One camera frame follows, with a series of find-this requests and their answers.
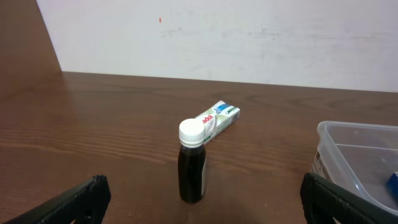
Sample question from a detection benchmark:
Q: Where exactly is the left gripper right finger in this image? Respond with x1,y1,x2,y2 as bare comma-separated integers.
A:
300,172,397,224

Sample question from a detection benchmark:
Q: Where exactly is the white Panadol box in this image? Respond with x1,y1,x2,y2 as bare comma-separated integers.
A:
195,101,240,144

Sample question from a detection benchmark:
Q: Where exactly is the clear plastic container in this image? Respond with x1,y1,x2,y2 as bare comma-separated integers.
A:
311,121,397,215

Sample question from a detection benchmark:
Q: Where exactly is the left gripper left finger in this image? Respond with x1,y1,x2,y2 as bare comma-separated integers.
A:
7,175,111,224

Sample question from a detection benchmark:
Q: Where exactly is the blue white medicine box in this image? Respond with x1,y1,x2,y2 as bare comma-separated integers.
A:
386,172,398,200

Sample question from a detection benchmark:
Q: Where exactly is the dark bottle white cap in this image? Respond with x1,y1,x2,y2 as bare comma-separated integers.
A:
178,118,206,203

